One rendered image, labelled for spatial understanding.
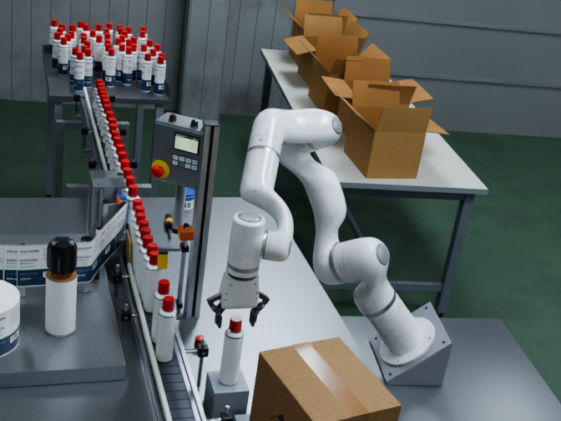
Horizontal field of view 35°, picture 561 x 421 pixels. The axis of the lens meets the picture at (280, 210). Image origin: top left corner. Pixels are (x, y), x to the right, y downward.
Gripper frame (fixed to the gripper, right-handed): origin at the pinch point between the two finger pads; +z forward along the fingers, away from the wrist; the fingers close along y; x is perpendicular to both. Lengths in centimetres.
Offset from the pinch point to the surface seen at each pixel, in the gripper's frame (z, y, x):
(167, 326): 10.8, 14.9, -15.1
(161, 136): -31, 14, -53
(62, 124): 35, 30, -228
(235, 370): 14.3, -1.0, 2.3
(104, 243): 12, 27, -66
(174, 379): 23.7, 13.1, -7.4
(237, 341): 4.6, -0.5, 2.3
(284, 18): 32, -152, -456
